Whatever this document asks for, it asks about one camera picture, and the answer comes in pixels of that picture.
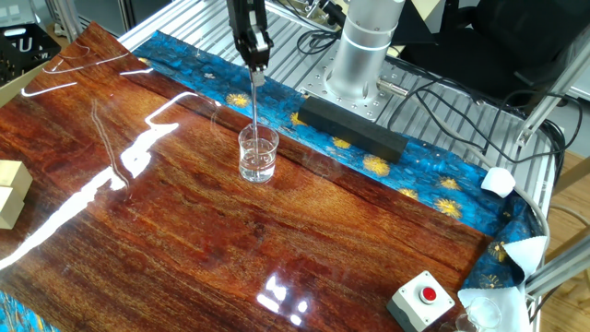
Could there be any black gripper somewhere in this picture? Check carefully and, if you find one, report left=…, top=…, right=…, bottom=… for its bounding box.
left=225, top=0, right=273, bottom=89

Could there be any clear glass stirring rod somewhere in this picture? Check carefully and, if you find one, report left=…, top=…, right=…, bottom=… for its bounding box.
left=251, top=68, right=261, bottom=168

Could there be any glass beaker with water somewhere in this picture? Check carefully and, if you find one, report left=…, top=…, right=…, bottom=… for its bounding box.
left=237, top=123, right=280, bottom=184

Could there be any medium empty glass beaker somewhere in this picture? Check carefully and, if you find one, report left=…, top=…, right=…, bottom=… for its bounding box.
left=437, top=317, right=466, bottom=332

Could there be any small empty glass beaker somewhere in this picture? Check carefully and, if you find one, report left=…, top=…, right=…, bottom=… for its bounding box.
left=455, top=296, right=502, bottom=332

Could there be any black foam block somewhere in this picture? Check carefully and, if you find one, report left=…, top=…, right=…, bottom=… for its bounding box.
left=297, top=95, right=410, bottom=164

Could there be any glossy wood print mat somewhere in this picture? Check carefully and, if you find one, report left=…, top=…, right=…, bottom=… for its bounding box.
left=0, top=21, right=492, bottom=332

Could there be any blue starry night cloth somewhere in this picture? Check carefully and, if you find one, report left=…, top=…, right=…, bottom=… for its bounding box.
left=0, top=30, right=549, bottom=332

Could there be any black printed box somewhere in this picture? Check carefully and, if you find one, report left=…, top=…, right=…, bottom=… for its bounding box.
left=0, top=22, right=62, bottom=89

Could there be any black office chair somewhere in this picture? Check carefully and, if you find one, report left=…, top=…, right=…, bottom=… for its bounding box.
left=400, top=0, right=590, bottom=101

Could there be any light wooden cube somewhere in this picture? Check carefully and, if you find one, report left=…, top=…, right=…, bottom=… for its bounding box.
left=0, top=184, right=27, bottom=231
left=0, top=160, right=34, bottom=197

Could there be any red push button box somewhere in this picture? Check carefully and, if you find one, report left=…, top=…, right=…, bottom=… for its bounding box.
left=385, top=270, right=456, bottom=332

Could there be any coiled black cable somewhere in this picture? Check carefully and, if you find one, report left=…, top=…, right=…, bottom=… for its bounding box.
left=294, top=28, right=345, bottom=57

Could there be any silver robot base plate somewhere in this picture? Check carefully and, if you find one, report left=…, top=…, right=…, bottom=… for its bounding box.
left=297, top=39, right=409, bottom=122

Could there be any silver cable connector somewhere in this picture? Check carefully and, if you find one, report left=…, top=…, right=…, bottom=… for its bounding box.
left=376, top=77, right=409, bottom=98

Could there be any aluminium frame post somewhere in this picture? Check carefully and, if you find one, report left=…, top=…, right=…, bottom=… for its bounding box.
left=44, top=0, right=85, bottom=43

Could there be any long black cable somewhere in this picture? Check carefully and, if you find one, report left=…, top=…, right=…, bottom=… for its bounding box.
left=412, top=89, right=513, bottom=165
left=386, top=77, right=585, bottom=185

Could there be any slanted aluminium frame strut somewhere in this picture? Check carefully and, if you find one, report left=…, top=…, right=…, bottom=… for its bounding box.
left=525, top=234, right=590, bottom=296
left=513, top=25, right=590, bottom=148

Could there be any grey cable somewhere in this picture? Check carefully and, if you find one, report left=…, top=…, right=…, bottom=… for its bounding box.
left=428, top=117, right=552, bottom=259

